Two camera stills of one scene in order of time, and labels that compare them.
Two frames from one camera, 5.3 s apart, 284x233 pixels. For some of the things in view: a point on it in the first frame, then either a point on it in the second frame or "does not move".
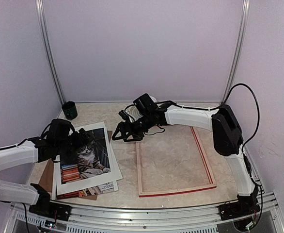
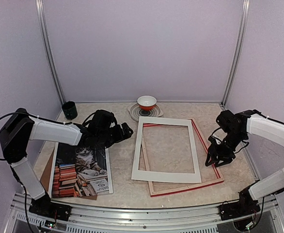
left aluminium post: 40,8 does not move
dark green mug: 70,109 does not move
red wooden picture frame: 140,178 to 156,193
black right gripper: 122,125 to 215,151
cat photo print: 91,159 does not move
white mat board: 107,182 to 140,174
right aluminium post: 246,8 does not move
